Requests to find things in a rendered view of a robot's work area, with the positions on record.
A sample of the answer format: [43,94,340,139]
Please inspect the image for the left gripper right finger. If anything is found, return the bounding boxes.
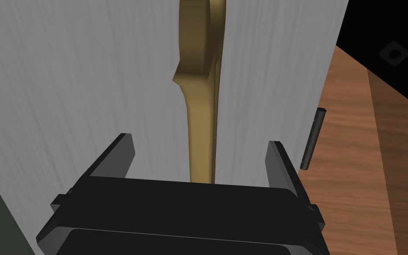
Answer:
[265,140,300,198]

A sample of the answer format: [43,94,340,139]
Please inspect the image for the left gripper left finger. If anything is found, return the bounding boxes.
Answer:
[89,132,136,179]

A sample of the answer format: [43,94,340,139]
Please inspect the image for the dark door hinge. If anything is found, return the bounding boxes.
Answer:
[300,108,327,170]

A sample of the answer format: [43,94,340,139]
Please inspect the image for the grey door leaf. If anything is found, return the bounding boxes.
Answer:
[0,0,350,255]

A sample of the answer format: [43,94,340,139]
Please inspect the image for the brass door handle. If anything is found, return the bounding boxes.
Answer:
[172,0,227,185]

